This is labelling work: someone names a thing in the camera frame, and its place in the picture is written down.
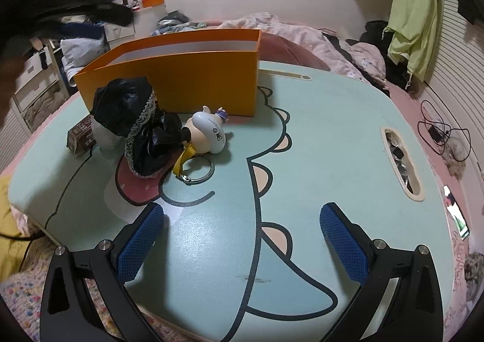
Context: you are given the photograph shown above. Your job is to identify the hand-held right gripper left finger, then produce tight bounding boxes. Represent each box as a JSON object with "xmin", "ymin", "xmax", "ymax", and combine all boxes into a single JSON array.
[{"xmin": 39, "ymin": 203, "xmax": 166, "ymax": 342}]

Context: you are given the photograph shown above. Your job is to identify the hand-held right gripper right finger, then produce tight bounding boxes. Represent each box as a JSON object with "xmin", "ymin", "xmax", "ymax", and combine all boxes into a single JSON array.
[{"xmin": 319, "ymin": 203, "xmax": 445, "ymax": 342}]

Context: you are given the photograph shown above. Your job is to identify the small brown carton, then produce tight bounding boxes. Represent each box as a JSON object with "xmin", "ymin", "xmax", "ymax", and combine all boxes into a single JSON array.
[{"xmin": 67, "ymin": 114, "xmax": 96, "ymax": 157}]

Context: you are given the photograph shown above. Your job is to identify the black lace-trimmed bag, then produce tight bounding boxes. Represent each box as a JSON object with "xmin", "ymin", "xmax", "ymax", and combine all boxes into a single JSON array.
[{"xmin": 90, "ymin": 77, "xmax": 186, "ymax": 180}]

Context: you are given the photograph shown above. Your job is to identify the white duck keychain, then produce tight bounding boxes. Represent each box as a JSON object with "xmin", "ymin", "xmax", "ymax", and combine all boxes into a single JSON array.
[{"xmin": 173, "ymin": 105, "xmax": 229, "ymax": 186}]

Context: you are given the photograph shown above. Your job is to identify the orange cardboard box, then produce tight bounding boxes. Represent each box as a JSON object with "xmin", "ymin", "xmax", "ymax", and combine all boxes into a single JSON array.
[{"xmin": 74, "ymin": 28, "xmax": 262, "ymax": 118}]

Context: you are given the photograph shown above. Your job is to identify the light green cartoon desktop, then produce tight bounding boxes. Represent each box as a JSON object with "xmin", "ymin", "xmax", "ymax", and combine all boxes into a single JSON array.
[{"xmin": 8, "ymin": 58, "xmax": 471, "ymax": 342}]

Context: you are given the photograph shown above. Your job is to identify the white stuffed bag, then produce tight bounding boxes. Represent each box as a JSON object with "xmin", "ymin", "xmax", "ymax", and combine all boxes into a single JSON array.
[{"xmin": 60, "ymin": 37, "xmax": 110, "ymax": 74}]

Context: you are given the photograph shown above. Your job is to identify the white drawer cabinet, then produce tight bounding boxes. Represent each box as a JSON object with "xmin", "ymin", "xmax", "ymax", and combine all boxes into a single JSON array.
[{"xmin": 104, "ymin": 5, "xmax": 167, "ymax": 44}]

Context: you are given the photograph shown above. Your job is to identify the plastic storage drawers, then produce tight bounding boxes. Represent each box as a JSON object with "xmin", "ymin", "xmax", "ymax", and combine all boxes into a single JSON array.
[{"xmin": 11, "ymin": 45, "xmax": 70, "ymax": 127}]

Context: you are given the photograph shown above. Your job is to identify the smartphone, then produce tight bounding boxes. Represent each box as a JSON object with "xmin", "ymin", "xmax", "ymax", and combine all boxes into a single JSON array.
[{"xmin": 442, "ymin": 185, "xmax": 470, "ymax": 240}]

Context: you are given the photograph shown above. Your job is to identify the pile of mixed clothes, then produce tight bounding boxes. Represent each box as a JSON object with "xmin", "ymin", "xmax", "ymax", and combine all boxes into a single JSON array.
[{"xmin": 151, "ymin": 11, "xmax": 207, "ymax": 37}]

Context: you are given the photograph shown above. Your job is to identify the yellow cushion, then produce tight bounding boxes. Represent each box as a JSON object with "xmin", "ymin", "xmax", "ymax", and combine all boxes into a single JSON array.
[{"xmin": 0, "ymin": 176, "xmax": 33, "ymax": 275}]

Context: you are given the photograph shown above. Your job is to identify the beige fluffy cloth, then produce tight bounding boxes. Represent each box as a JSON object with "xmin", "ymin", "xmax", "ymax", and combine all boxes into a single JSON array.
[{"xmin": 444, "ymin": 136, "xmax": 467, "ymax": 178}]

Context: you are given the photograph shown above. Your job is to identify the black garment on bed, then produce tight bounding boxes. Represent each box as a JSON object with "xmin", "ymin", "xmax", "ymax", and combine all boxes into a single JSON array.
[{"xmin": 359, "ymin": 20, "xmax": 396, "ymax": 48}]

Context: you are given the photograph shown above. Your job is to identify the white louvred closet door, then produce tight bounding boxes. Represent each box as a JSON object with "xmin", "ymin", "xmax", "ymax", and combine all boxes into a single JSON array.
[{"xmin": 416, "ymin": 0, "xmax": 484, "ymax": 191}]

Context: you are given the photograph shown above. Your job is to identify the pale pink quilt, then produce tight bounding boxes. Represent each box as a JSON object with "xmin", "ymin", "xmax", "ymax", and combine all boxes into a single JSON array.
[{"xmin": 217, "ymin": 12, "xmax": 388, "ymax": 86}]

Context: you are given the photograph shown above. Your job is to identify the green hanging garment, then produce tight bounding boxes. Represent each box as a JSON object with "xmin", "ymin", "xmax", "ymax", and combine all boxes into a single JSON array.
[{"xmin": 388, "ymin": 0, "xmax": 444, "ymax": 83}]

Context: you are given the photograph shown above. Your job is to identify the black charger cable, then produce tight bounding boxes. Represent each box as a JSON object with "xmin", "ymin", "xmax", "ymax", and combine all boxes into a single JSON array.
[{"xmin": 418, "ymin": 100, "xmax": 471, "ymax": 161}]

